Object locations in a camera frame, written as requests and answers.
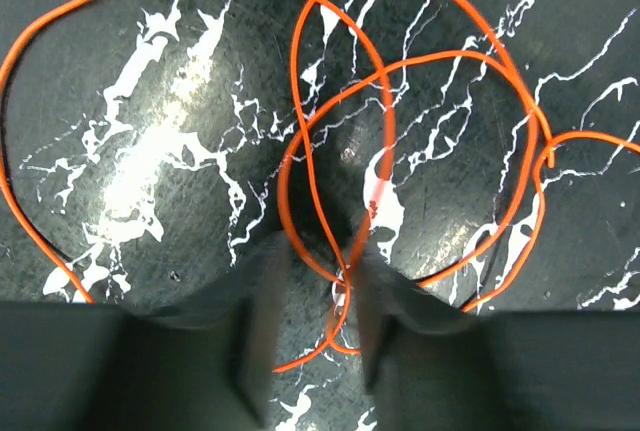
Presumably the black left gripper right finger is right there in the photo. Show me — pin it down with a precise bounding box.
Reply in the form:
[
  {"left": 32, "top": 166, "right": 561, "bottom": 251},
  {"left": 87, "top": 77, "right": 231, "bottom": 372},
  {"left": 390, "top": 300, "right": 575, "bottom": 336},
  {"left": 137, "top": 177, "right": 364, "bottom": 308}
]
[{"left": 351, "top": 245, "right": 500, "bottom": 430}]

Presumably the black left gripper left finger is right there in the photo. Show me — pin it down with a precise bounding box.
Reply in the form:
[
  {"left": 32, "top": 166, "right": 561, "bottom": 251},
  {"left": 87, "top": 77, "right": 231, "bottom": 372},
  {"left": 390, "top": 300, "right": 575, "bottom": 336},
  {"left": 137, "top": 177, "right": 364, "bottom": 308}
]
[{"left": 134, "top": 233, "right": 290, "bottom": 430}]

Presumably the orange cable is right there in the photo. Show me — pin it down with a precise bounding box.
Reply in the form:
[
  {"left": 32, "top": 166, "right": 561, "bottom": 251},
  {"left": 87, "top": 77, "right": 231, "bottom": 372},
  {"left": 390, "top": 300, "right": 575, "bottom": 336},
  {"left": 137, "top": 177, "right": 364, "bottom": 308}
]
[{"left": 0, "top": 0, "right": 640, "bottom": 373}]

